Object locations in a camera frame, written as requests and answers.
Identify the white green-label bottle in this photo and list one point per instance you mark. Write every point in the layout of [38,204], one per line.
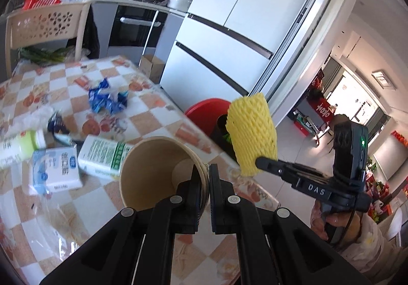
[102,158]

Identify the red round stool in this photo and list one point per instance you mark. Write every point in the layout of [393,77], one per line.
[204,114]

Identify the cardboard box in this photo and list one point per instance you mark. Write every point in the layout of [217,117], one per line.
[152,67]

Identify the right hand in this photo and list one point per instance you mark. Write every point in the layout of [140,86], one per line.
[336,220]

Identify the black trash bin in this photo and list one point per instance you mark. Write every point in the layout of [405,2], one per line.
[221,136]

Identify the green onions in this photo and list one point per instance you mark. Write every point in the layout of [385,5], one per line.
[44,56]

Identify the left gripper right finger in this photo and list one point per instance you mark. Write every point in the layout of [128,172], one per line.
[276,247]

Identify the black built-in oven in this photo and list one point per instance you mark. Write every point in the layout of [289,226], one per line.
[135,32]

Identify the paper cup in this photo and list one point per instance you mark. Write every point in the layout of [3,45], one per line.
[153,170]

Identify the yellow foam fruit net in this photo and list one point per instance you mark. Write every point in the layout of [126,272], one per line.
[252,132]

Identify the white green-cap bottle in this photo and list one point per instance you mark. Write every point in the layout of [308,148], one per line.
[20,147]

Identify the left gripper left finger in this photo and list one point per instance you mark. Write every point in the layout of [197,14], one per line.
[135,247]

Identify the white refrigerator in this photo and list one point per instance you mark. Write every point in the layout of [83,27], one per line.
[224,46]

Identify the white tissue pack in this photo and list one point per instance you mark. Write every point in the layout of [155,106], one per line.
[55,170]

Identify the blue plastic bag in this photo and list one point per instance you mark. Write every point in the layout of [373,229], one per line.
[104,97]

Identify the dark wrapper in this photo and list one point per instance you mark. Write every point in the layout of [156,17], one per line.
[59,131]

